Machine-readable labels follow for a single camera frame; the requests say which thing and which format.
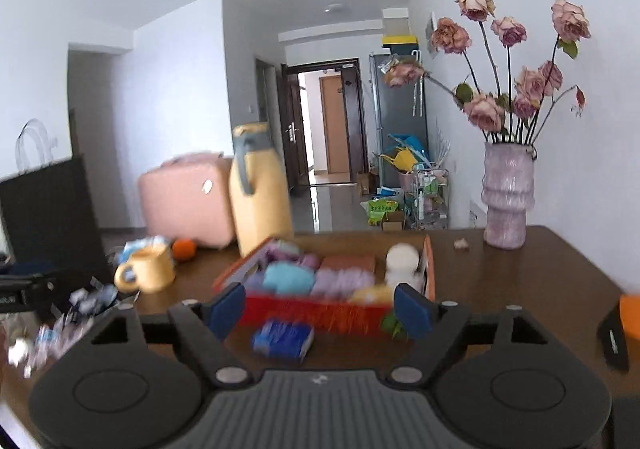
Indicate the pink suitcase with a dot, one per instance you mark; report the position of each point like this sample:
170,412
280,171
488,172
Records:
187,197

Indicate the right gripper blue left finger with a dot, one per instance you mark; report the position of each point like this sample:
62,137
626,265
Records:
226,310

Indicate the light blue plush toy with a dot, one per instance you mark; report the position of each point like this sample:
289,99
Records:
287,279

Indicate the red cardboard box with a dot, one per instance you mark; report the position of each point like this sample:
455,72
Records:
341,250

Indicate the yellow white plush toy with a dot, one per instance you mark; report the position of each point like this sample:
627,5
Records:
377,295

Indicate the purple fluffy plush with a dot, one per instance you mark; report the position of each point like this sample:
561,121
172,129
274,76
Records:
340,283

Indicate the yellow watering can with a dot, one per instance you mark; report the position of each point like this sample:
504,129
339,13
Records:
403,159

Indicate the large yellow thermos bottle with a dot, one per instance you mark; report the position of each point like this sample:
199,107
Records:
258,189

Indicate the orange fruit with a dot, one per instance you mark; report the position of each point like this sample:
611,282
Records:
183,250

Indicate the purple ribbed vase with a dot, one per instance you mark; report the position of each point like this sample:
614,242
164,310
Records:
508,188

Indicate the yellow mug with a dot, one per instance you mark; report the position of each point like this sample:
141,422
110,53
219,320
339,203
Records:
149,270

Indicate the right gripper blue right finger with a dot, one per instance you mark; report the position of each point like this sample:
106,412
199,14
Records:
415,312

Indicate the blue small carton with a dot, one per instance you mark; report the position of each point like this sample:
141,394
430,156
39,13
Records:
283,340

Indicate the grey refrigerator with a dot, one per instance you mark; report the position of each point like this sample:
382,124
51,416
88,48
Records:
395,113

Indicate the orange black box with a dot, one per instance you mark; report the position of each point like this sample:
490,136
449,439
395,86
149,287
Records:
615,330

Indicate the wire storage cart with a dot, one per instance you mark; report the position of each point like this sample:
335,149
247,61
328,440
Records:
426,199

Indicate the black paper bag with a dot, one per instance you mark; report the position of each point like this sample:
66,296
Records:
46,209

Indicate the white round plush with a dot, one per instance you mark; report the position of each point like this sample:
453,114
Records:
402,263

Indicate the dark wooden door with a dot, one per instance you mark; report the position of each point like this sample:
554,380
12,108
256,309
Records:
292,130

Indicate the dried pink rose bouquet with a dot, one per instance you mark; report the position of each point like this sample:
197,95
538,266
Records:
518,106

